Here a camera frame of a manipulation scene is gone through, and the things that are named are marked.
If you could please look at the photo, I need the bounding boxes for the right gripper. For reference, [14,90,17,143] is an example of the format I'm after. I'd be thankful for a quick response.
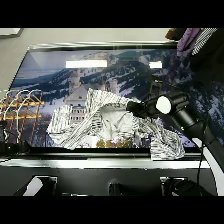
[125,99,150,119]

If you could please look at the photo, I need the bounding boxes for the black white striped shirt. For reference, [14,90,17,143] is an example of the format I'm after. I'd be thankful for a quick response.
[46,87,186,162]

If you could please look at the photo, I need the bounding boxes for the yellow clothes hanger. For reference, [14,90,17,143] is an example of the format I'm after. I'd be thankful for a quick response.
[0,101,46,109]
[0,113,43,121]

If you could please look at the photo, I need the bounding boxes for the brown garment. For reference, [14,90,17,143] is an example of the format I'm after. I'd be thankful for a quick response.
[165,28,188,42]

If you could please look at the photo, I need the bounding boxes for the purple garment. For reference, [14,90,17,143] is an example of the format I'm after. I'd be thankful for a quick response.
[176,28,203,58]

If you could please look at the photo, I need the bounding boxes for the black garment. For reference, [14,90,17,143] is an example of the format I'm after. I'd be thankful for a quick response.
[189,28,224,86]

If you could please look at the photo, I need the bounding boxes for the striped garment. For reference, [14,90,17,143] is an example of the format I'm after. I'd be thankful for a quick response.
[191,28,218,56]

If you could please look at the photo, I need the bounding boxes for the white flat object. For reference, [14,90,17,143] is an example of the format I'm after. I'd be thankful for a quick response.
[0,28,24,38]

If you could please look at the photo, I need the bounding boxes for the silver frame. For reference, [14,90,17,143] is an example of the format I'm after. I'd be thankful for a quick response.
[0,152,224,197]

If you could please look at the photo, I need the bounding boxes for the black cable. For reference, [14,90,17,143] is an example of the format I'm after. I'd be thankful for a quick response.
[195,113,210,188]

